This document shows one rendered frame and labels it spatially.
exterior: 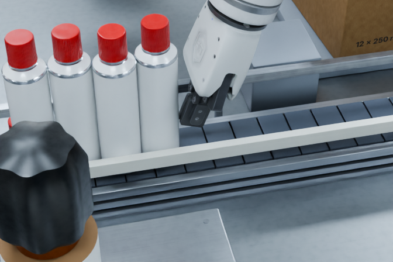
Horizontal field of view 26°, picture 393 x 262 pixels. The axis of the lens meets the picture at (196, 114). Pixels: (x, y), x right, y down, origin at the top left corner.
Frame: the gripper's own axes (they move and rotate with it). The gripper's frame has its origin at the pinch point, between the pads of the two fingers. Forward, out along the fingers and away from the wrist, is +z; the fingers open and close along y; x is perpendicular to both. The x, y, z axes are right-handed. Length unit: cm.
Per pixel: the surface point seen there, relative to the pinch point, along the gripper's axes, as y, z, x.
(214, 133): -2.1, 4.9, 5.1
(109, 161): 3.8, 6.6, -9.9
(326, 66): -3.2, -7.7, 16.7
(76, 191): 31.1, -13.7, -22.6
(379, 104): -2.8, -3.1, 27.3
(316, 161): 5.5, 1.4, 16.4
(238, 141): 3.8, 1.0, 5.5
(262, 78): -3.2, -4.2, 8.8
